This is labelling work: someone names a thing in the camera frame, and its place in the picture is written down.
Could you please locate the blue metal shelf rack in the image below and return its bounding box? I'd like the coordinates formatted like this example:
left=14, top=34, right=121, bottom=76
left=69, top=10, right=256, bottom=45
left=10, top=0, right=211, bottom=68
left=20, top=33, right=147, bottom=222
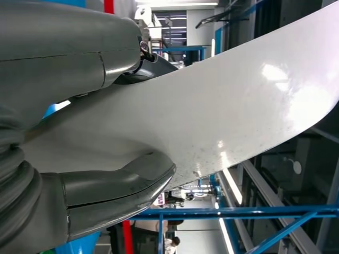
left=39, top=0, right=339, bottom=254

